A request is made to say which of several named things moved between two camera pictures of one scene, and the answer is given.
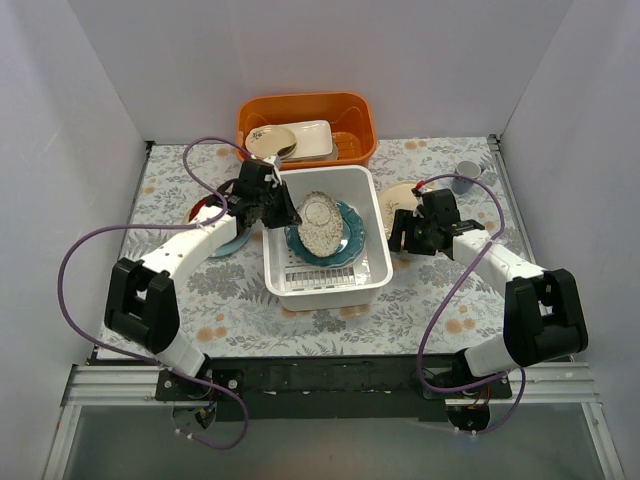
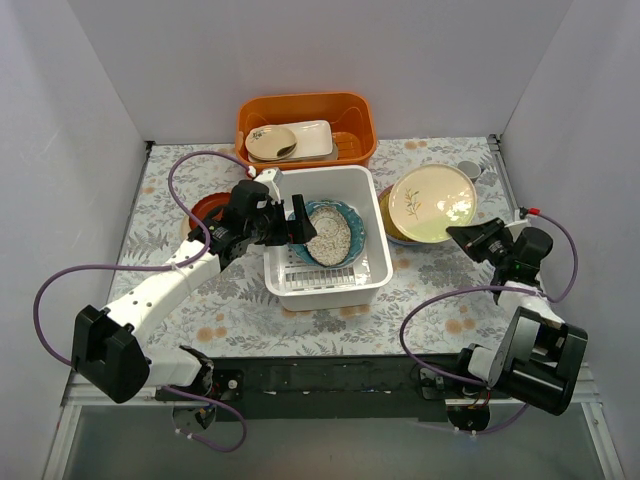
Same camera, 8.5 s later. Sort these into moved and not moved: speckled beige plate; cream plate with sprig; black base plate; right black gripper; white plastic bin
Moved: cream plate with sprig; right black gripper; speckled beige plate
Not moved: black base plate; white plastic bin
